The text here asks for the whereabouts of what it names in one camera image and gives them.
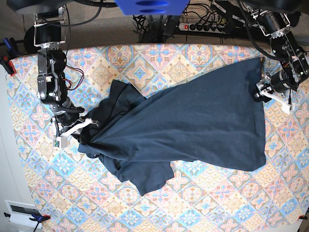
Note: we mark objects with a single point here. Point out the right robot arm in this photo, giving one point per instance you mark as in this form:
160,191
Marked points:
53,86

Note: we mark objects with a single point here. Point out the dark navy t-shirt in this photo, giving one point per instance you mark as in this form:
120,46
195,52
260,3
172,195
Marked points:
212,118

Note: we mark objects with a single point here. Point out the white power strip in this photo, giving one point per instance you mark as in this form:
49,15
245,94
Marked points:
211,28

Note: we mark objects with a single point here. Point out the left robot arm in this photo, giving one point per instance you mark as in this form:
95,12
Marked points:
291,56

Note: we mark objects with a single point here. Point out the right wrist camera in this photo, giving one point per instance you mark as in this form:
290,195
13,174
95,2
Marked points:
60,141

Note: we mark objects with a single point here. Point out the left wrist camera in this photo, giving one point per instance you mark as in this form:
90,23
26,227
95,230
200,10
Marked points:
288,108

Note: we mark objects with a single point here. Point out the orange clamp lower right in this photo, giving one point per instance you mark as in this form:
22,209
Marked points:
303,217

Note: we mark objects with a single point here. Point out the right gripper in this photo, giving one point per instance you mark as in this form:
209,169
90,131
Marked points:
65,118

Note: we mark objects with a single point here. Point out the black round stool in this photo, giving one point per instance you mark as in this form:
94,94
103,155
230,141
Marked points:
30,38

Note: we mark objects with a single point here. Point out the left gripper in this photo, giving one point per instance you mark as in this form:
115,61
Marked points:
271,84

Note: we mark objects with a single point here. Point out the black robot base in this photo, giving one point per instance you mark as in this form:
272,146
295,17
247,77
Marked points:
35,6
280,6

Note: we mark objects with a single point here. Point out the blue orange clamp lower left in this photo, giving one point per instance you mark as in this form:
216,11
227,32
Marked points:
36,218

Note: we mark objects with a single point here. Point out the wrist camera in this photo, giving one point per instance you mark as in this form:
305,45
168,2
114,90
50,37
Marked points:
60,141
288,108

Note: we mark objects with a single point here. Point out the white wall outlet box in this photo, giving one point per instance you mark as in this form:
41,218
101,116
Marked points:
20,213

